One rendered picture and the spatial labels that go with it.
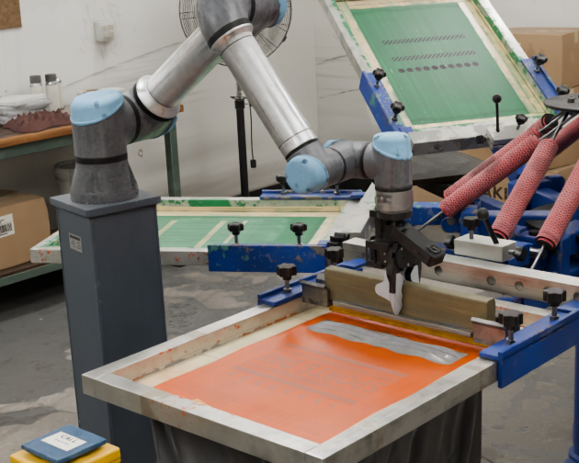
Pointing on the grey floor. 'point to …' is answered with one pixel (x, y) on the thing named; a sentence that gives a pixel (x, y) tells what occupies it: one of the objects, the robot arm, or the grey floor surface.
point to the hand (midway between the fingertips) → (406, 306)
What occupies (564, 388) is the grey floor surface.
